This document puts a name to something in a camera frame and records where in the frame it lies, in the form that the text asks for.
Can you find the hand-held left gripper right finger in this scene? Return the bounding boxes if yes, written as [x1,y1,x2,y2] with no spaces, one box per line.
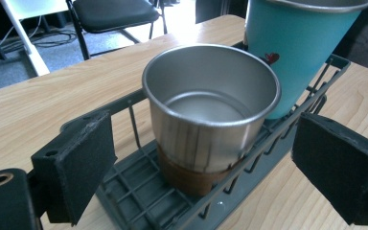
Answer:
[290,111,368,226]

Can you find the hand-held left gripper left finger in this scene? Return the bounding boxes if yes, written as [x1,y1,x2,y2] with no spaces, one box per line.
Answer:
[31,110,118,226]

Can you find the dark grey wire rack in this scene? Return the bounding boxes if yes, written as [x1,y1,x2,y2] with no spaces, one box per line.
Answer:
[60,53,352,230]

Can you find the steel cup with brown band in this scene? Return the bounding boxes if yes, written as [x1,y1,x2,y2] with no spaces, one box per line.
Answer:
[141,43,282,197]

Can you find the teal cup with red heart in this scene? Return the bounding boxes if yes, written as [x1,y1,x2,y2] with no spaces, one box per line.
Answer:
[244,0,368,121]

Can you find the black folding chair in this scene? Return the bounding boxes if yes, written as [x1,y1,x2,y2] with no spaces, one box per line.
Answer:
[65,0,169,61]

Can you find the dark cabinet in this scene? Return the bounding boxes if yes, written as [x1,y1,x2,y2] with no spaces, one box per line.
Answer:
[195,0,248,24]

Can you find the cables on floor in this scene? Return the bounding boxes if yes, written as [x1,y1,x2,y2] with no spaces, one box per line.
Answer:
[0,15,78,54]

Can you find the white desk frame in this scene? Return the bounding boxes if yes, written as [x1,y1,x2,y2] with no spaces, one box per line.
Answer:
[0,0,70,77]

